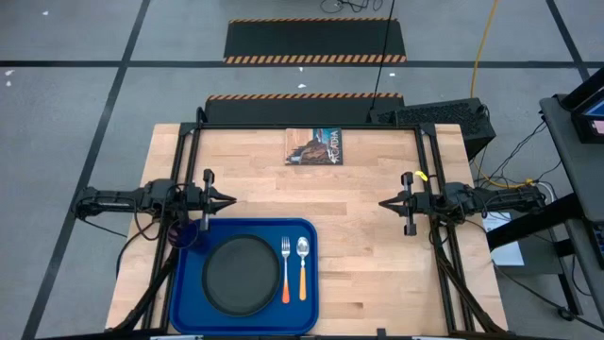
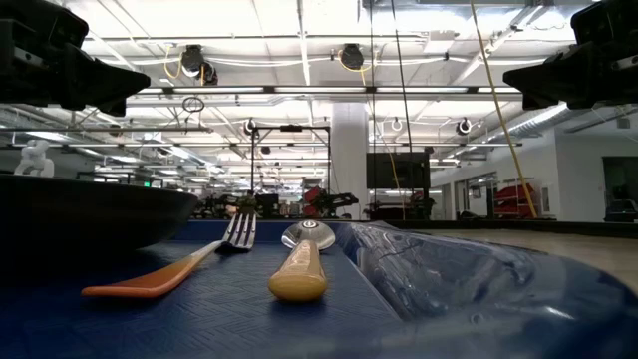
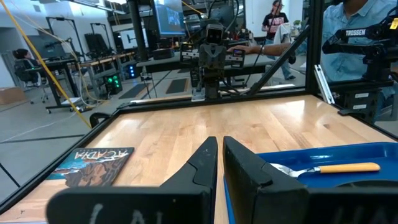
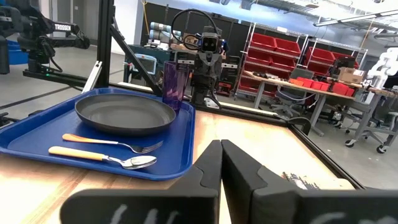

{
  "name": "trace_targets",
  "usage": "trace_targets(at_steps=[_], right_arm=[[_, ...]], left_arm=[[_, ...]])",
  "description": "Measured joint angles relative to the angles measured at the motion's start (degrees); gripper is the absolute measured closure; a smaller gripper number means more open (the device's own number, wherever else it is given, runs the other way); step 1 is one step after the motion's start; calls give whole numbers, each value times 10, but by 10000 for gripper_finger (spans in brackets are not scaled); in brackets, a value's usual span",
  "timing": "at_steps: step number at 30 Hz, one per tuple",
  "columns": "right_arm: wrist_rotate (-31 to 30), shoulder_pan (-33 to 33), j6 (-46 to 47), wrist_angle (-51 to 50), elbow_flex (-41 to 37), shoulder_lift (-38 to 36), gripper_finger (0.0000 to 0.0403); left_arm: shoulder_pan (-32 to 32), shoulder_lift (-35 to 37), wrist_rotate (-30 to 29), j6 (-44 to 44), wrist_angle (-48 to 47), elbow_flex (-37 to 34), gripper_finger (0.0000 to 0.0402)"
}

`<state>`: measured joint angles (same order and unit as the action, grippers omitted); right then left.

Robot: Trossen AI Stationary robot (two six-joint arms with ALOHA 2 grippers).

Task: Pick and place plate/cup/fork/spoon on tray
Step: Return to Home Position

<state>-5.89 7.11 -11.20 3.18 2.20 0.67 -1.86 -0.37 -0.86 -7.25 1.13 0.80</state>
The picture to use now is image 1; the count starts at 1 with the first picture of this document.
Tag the black perforated computer case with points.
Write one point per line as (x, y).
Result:
(439, 120)

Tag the grey desk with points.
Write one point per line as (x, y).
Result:
(585, 179)

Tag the Acadia picture card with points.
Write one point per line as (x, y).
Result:
(313, 147)

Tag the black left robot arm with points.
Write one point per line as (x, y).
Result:
(118, 198)

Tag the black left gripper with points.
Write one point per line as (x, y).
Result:
(207, 198)

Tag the black desk support beam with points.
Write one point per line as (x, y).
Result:
(519, 231)

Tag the black metal table frame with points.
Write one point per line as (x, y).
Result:
(307, 126)

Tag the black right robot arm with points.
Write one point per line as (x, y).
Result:
(491, 198)

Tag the yellow tag on gripper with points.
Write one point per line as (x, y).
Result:
(421, 176)

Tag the large black hazard-striped floor mat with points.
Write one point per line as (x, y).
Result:
(313, 38)

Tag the black round plate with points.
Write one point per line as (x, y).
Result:
(241, 275)

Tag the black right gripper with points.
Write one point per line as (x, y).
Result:
(408, 203)

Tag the black monitor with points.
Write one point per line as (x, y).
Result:
(585, 125)

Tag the purple plastic cup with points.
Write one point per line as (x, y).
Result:
(186, 238)

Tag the white paper sheet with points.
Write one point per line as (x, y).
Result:
(509, 252)

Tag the blue plastic tray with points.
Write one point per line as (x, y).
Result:
(245, 226)

